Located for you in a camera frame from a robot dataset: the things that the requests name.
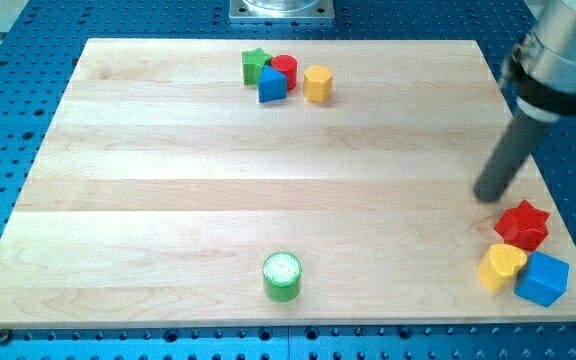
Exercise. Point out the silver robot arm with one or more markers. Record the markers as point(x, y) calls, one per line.
point(542, 64)

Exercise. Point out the yellow hexagon block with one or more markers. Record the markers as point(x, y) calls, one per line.
point(317, 83)

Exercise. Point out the green star block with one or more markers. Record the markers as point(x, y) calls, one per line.
point(253, 62)

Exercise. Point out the red star block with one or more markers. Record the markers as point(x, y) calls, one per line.
point(524, 226)

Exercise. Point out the green cylinder block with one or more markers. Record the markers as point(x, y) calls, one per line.
point(282, 276)

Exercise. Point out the blue triangle block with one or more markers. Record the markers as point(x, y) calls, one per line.
point(272, 85)

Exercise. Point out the light wooden board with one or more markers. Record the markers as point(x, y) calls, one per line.
point(163, 184)

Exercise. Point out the red cylinder block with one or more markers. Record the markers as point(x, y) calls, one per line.
point(287, 65)

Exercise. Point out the yellow heart block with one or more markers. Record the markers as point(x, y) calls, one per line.
point(500, 264)

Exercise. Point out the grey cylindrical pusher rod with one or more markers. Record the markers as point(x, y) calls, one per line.
point(520, 138)

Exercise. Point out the blue cube block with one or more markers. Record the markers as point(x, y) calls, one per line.
point(543, 280)

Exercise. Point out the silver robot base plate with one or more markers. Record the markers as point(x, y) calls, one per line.
point(281, 9)

